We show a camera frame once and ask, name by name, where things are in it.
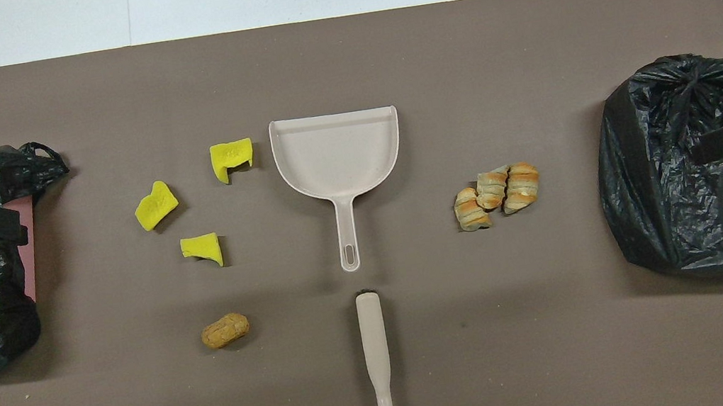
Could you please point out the brown bread roll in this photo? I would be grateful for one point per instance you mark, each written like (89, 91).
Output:
(225, 331)

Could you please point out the beige plastic dustpan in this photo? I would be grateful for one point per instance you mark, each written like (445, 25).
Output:
(337, 156)

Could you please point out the brown table mat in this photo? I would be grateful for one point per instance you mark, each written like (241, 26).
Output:
(381, 49)

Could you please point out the beige hand brush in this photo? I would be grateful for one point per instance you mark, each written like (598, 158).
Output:
(373, 330)

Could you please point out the black trash bag bin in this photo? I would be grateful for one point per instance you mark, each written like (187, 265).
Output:
(660, 187)

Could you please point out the yellow and green sponge piece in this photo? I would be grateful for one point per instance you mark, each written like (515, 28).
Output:
(229, 157)
(201, 245)
(155, 205)

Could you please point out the striped croissant piece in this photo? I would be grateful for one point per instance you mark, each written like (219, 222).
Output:
(493, 189)
(472, 211)
(521, 186)

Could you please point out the pink bin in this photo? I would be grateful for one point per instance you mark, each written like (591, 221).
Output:
(31, 270)

